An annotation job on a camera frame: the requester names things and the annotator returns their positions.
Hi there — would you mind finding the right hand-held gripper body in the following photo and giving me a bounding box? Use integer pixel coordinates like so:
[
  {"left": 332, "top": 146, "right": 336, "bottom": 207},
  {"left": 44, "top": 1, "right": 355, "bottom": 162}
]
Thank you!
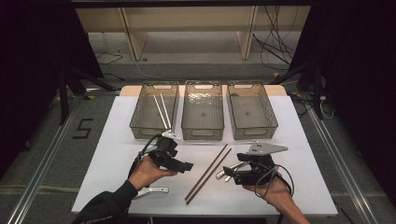
[{"left": 233, "top": 142, "right": 289, "bottom": 186}]

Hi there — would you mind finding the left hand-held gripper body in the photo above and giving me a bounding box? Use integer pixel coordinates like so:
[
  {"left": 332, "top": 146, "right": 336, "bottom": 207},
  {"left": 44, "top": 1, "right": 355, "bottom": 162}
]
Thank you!
[{"left": 146, "top": 130, "right": 185, "bottom": 173}]

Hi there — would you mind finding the white ceramic spoon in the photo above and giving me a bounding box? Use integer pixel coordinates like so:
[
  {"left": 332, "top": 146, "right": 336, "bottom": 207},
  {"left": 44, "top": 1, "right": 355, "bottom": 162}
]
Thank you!
[{"left": 134, "top": 186, "right": 170, "bottom": 199}]

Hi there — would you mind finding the clear grey plastic bin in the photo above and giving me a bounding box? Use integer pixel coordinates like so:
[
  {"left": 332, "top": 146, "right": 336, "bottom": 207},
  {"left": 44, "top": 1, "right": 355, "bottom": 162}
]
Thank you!
[
  {"left": 129, "top": 80, "right": 180, "bottom": 141},
  {"left": 226, "top": 80, "right": 279, "bottom": 141},
  {"left": 180, "top": 79, "right": 225, "bottom": 142}
]

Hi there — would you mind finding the white chopstick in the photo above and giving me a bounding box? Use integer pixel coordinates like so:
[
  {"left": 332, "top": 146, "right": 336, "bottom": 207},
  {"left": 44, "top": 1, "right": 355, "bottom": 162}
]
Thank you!
[{"left": 160, "top": 92, "right": 173, "bottom": 130}]

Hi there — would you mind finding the white chopsticks pair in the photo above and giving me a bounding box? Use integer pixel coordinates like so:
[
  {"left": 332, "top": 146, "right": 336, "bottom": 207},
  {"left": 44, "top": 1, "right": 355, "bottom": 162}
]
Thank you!
[{"left": 153, "top": 94, "right": 169, "bottom": 131}]

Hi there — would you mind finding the person's left hand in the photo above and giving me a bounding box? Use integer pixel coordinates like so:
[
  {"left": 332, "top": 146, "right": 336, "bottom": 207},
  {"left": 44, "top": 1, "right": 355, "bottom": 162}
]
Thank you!
[{"left": 128, "top": 155, "right": 177, "bottom": 191}]

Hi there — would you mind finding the person's right hand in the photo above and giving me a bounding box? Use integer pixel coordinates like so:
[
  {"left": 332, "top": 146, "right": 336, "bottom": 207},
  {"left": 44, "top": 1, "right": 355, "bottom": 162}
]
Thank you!
[{"left": 242, "top": 175, "right": 295, "bottom": 207}]

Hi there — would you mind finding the white table board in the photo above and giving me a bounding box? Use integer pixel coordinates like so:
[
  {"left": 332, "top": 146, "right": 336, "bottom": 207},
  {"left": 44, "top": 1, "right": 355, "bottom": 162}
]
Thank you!
[{"left": 71, "top": 94, "right": 339, "bottom": 217}]

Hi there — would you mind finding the black tripod stand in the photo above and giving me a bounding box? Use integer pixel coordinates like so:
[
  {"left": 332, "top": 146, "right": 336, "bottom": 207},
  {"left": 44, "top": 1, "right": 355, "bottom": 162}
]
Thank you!
[
  {"left": 57, "top": 66, "right": 118, "bottom": 125},
  {"left": 270, "top": 60, "right": 326, "bottom": 120}
]

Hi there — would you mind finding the black curtain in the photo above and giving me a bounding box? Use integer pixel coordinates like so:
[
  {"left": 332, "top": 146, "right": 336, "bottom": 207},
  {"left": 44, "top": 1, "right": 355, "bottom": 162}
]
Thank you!
[
  {"left": 288, "top": 0, "right": 396, "bottom": 206},
  {"left": 0, "top": 0, "right": 106, "bottom": 181}
]

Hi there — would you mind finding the light wooden shelf unit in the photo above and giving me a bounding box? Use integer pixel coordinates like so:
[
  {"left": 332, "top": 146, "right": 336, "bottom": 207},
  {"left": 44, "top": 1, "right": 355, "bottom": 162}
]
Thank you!
[{"left": 74, "top": 5, "right": 312, "bottom": 62}]

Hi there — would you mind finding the left hand-held gripper cable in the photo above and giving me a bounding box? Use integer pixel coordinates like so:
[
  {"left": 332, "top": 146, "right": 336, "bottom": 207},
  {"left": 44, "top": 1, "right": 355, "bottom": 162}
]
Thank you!
[{"left": 127, "top": 133, "right": 163, "bottom": 180}]

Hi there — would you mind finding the hand-held gripper cable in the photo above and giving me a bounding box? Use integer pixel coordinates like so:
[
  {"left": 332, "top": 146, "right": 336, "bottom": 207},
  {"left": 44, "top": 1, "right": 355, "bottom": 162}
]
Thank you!
[
  {"left": 254, "top": 162, "right": 295, "bottom": 199},
  {"left": 127, "top": 133, "right": 163, "bottom": 180}
]

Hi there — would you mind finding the right hand-held gripper cable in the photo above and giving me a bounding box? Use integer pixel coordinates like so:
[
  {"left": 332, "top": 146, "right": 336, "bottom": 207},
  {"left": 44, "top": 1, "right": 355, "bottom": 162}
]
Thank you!
[{"left": 254, "top": 162, "right": 295, "bottom": 199}]

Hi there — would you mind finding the aluminium floor rail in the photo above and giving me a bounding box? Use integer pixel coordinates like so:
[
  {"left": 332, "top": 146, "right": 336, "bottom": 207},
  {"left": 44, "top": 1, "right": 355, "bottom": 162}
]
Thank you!
[
  {"left": 6, "top": 88, "right": 122, "bottom": 224},
  {"left": 306, "top": 105, "right": 379, "bottom": 224}
]

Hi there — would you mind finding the white floor cable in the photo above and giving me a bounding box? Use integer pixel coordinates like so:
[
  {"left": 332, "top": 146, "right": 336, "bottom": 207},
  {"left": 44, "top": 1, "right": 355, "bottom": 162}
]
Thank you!
[{"left": 132, "top": 59, "right": 163, "bottom": 80}]

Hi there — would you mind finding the bundle of black cables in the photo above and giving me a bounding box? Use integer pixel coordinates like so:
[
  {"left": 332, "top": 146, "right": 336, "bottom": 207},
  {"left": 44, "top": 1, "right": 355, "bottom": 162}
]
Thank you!
[{"left": 251, "top": 5, "right": 300, "bottom": 71}]

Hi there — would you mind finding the thin black floor cable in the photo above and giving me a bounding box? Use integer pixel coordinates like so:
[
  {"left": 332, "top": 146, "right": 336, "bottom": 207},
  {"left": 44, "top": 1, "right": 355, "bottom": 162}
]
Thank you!
[{"left": 94, "top": 50, "right": 125, "bottom": 81}]

